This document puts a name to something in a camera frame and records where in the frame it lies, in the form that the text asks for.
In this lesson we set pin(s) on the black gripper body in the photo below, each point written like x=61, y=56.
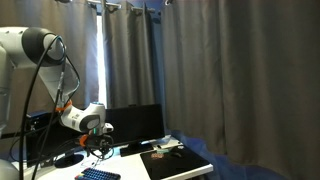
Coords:
x=100, y=141

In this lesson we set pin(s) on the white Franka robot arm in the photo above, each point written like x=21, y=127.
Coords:
x=20, y=56

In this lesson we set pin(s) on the blue mechanical keyboard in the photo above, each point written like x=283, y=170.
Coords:
x=98, y=175

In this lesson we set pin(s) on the black monitor with square foot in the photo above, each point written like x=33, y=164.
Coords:
x=140, y=123

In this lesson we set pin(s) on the black monitor with round foot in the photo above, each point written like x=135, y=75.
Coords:
x=46, y=143

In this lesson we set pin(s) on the colourful sticker patch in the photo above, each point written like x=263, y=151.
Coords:
x=157, y=155

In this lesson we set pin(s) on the small teal object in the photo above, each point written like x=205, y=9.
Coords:
x=163, y=151

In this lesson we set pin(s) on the black desk mat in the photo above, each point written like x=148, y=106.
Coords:
x=175, y=165

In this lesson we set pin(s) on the grey curtain beside window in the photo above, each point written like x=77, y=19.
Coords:
x=76, y=26

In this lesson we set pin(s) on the wide grey curtain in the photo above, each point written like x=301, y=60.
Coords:
x=243, y=76

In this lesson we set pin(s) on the black camera on stand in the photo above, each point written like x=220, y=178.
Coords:
x=32, y=121

